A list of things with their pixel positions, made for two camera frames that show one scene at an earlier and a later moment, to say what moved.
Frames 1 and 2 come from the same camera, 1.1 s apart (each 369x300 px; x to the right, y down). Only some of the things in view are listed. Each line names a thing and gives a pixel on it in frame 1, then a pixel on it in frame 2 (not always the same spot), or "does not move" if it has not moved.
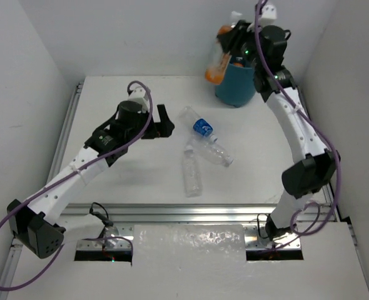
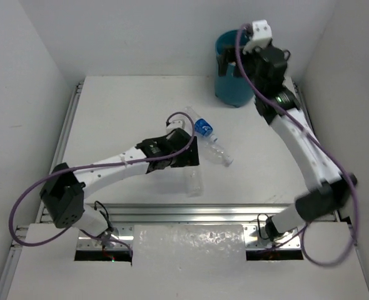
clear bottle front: x=192 y=172 does not move
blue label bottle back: x=196 y=124 does not move
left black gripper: x=155 y=127 → x=194 y=151
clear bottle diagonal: x=210 y=152 does not move
